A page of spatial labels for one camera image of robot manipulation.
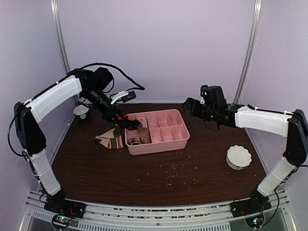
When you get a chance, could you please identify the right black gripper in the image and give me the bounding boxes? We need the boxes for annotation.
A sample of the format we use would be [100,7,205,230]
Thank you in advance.
[181,98,217,122]

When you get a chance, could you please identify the argyle black red orange sock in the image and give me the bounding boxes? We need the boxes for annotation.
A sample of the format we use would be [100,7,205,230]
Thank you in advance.
[116,115,141,130]

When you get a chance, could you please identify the striped beige green sock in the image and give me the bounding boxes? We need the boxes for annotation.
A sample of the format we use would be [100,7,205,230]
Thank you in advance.
[94,128,124,149]

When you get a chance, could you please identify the pink divided organizer box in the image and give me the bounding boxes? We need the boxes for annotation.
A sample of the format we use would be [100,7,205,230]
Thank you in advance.
[125,109,190,155]

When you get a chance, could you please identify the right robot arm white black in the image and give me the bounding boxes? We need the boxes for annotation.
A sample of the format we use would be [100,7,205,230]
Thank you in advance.
[183,85,308,217]

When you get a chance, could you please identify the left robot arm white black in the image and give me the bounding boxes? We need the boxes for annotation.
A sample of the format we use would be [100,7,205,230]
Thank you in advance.
[10,63,145,218]

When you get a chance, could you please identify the rolled socks in box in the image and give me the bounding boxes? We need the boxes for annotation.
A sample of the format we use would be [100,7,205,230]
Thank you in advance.
[126,117,152,146]

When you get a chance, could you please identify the dark bowl white inside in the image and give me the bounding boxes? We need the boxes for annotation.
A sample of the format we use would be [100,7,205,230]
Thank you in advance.
[73,105,90,120]

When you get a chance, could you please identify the white scalloped bowl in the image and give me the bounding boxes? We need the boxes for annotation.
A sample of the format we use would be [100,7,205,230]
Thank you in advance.
[226,145,252,170]

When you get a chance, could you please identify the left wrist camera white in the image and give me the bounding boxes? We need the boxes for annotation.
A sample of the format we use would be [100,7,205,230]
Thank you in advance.
[111,90,137,104]

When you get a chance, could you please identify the right aluminium frame post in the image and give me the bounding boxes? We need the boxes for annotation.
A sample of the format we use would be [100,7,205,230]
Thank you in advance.
[233,0,264,103]

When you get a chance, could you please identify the aluminium frame post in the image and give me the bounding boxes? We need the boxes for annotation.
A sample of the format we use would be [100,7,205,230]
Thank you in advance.
[50,0,70,73]
[233,0,264,103]

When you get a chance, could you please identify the left aluminium frame post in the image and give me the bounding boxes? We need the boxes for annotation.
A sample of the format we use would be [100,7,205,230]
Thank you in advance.
[50,0,70,73]

